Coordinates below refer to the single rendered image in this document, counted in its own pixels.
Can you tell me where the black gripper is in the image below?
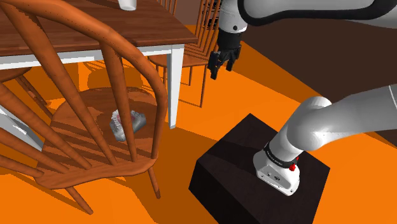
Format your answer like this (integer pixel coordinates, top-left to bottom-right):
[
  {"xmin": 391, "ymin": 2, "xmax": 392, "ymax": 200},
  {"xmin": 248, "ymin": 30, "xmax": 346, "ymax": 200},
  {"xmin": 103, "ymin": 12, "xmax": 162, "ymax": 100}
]
[{"xmin": 207, "ymin": 29, "xmax": 243, "ymax": 81}]

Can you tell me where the dark robot stand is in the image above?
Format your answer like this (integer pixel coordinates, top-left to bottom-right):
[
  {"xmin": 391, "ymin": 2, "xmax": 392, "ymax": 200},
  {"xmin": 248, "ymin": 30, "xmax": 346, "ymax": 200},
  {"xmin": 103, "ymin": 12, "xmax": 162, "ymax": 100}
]
[{"xmin": 188, "ymin": 113, "xmax": 331, "ymax": 224}]

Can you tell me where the wooden table with white legs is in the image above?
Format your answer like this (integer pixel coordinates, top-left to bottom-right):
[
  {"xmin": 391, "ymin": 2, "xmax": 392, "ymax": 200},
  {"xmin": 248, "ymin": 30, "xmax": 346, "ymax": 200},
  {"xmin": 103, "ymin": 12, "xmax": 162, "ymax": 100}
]
[{"xmin": 0, "ymin": 0, "xmax": 199, "ymax": 151}]

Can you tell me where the grey and red toy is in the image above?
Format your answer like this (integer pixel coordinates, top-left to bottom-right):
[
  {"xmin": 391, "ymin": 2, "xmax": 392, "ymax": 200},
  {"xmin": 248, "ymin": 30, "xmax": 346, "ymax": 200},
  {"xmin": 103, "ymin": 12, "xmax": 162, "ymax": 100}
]
[{"xmin": 109, "ymin": 109, "xmax": 147, "ymax": 143}]

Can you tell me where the white cup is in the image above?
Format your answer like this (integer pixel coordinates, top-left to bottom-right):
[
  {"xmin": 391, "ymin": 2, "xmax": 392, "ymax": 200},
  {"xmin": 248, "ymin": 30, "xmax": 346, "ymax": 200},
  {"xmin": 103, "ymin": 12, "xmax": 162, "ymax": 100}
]
[{"xmin": 117, "ymin": 0, "xmax": 137, "ymax": 12}]

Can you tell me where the wooden spindle-back chair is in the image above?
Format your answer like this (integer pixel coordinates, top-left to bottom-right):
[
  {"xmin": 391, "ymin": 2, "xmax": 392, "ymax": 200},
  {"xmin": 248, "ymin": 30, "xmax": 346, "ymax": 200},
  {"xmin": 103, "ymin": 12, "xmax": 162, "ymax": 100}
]
[
  {"xmin": 0, "ymin": 0, "xmax": 169, "ymax": 216},
  {"xmin": 156, "ymin": 0, "xmax": 179, "ymax": 16},
  {"xmin": 148, "ymin": 0, "xmax": 223, "ymax": 109},
  {"xmin": 0, "ymin": 67, "xmax": 54, "ymax": 119}
]

